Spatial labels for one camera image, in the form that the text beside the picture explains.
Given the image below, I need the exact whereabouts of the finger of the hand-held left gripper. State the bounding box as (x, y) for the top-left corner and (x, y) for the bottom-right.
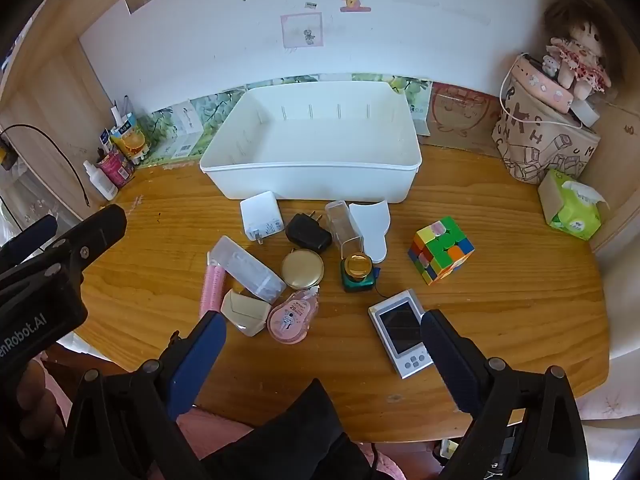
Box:
(0, 204), (127, 288)
(0, 214), (57, 267)

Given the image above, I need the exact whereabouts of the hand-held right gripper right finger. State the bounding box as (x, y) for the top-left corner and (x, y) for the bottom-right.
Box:
(419, 309), (588, 480)

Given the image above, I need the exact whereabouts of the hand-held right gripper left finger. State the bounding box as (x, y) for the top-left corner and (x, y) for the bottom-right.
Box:
(60, 311), (228, 480)

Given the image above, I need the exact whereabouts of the white digital clock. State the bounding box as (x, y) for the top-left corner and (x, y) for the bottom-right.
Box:
(368, 288), (435, 379)

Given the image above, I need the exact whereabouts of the beige plastic clip case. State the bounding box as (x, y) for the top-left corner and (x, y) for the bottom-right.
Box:
(221, 288), (271, 337)

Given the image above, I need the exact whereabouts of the pink hair roller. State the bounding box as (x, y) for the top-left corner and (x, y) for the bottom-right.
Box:
(200, 262), (227, 318)

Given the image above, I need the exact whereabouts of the pink correction tape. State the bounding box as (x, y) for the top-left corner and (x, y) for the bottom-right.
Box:
(267, 287), (321, 345)

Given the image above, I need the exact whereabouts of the translucent plastic case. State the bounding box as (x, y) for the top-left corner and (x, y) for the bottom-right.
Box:
(209, 236), (287, 303)

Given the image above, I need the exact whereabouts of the multicoloured puzzle cube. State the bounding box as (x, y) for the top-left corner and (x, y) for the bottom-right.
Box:
(407, 216), (475, 286)

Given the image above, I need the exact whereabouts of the green bottle with gold cap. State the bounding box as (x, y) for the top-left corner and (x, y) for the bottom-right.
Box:
(341, 252), (382, 293)

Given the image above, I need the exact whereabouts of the round gold tin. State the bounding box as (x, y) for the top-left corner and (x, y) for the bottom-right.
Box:
(281, 249), (326, 291)

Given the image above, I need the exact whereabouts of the white plastic paddle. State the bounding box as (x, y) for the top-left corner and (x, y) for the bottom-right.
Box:
(348, 200), (391, 264)

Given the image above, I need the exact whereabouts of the white charger plug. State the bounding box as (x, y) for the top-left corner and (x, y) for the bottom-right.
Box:
(240, 191), (286, 246)

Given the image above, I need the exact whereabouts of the black charger plug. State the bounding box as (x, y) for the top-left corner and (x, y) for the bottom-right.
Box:
(285, 210), (333, 253)

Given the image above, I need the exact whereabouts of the clear rectangular plastic box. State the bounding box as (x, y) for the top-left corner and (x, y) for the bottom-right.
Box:
(325, 200), (364, 261)

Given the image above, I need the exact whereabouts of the white plastic storage bin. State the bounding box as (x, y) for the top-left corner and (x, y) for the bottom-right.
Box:
(199, 80), (423, 205)

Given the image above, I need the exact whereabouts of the person's left hand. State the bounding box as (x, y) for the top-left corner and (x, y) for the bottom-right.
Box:
(15, 357), (68, 443)

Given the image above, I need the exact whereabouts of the white spray bottle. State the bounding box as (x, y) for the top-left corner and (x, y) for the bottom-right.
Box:
(82, 160), (118, 201)

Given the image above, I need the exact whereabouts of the pink can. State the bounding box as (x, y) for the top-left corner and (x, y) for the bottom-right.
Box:
(97, 152), (136, 188)

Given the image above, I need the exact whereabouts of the orange juice carton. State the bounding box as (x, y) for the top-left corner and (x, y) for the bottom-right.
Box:
(110, 112), (151, 161)

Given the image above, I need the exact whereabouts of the green tissue pack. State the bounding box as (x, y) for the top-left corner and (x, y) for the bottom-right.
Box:
(537, 169), (611, 241)

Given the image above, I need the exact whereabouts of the printed canvas bag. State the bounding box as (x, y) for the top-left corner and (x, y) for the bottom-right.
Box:
(491, 80), (601, 186)

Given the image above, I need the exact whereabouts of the cardboard with red drawing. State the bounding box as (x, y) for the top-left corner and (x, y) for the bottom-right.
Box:
(415, 80), (506, 153)

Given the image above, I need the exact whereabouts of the small white adapter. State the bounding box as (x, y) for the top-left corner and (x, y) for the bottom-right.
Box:
(570, 100), (601, 128)

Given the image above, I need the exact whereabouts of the brown-haired rag doll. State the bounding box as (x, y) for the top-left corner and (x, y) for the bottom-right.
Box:
(542, 0), (613, 101)

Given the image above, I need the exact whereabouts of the clear tape strip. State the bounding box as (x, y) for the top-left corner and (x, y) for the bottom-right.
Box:
(391, 0), (493, 26)

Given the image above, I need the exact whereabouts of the black cable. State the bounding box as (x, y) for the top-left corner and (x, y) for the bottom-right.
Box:
(0, 124), (91, 207)

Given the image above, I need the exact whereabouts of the white cable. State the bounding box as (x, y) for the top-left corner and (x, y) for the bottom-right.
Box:
(500, 52), (596, 128)

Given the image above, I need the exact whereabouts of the pink square wall sticker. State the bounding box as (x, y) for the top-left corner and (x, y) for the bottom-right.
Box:
(280, 12), (323, 50)

